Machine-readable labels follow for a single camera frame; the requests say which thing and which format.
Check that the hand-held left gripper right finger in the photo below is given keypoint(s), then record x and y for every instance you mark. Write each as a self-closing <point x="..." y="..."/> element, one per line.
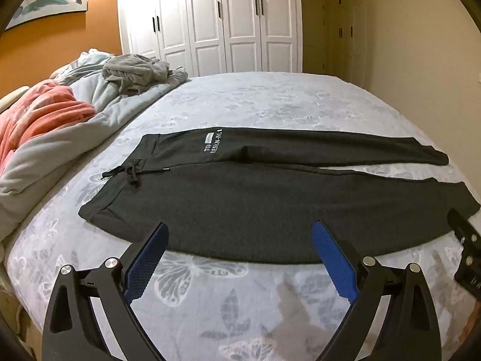
<point x="334" y="261"/>

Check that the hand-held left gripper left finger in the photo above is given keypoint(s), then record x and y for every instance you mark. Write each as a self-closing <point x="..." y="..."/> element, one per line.
<point x="144" y="261"/>

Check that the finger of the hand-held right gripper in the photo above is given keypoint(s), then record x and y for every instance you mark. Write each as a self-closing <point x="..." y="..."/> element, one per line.
<point x="466" y="250"/>

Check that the dark grey pants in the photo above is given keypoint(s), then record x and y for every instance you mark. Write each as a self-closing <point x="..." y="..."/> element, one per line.
<point x="240" y="210"/>

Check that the grey quilt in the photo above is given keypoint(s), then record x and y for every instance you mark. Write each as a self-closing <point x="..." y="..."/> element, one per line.
<point x="49" y="150"/>

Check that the bed with grey butterfly cover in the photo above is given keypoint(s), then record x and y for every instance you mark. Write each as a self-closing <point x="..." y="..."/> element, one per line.
<point x="263" y="97"/>

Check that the pink blanket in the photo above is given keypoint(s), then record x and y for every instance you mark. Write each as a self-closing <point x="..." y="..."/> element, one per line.
<point x="41" y="109"/>

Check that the crumpled grey garment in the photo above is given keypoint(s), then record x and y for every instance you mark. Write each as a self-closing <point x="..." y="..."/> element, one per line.
<point x="131" y="71"/>

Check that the beige headboard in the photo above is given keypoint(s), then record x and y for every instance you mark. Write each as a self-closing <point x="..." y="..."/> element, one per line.
<point x="11" y="97"/>

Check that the cream door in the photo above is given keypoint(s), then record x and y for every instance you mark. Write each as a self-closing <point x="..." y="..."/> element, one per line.
<point x="344" y="34"/>

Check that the white wardrobe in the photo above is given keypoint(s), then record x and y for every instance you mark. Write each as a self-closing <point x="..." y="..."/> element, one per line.
<point x="210" y="22"/>

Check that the framed feather wall picture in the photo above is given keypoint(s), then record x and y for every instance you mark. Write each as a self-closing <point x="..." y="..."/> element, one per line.
<point x="49" y="5"/>

